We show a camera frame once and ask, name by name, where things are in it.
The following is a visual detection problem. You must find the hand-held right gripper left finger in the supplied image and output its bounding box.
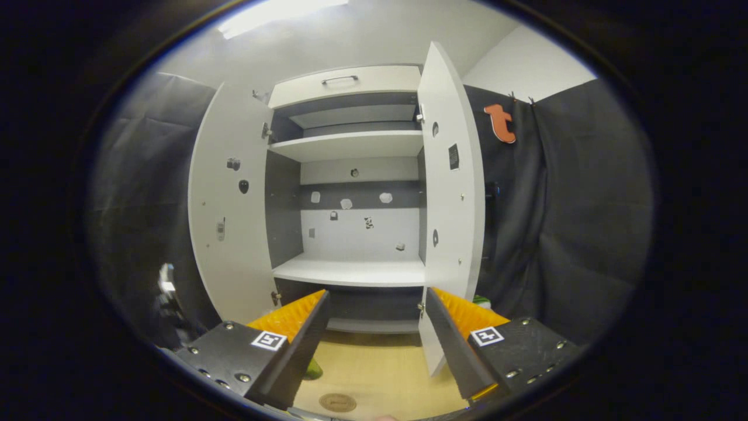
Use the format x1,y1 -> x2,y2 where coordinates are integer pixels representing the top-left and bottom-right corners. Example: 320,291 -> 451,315
174,289 -> 333,412

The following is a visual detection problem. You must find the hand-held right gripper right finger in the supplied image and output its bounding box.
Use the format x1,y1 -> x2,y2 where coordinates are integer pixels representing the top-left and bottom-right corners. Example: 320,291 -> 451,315
425,287 -> 587,415

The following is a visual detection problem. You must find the round brown coaster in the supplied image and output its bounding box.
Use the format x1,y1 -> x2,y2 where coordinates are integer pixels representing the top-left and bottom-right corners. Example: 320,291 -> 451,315
318,393 -> 357,413

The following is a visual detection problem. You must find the white cabinet door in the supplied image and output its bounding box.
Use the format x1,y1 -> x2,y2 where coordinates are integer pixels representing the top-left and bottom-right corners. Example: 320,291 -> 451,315
188,82 -> 281,325
417,41 -> 486,378

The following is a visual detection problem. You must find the white cabinet drawer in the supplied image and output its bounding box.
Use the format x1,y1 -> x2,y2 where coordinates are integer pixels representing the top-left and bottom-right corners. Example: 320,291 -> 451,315
268,64 -> 423,110

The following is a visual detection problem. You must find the black backdrop cloth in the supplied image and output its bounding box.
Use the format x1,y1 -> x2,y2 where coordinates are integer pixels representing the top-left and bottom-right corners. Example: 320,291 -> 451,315
88,71 -> 655,351

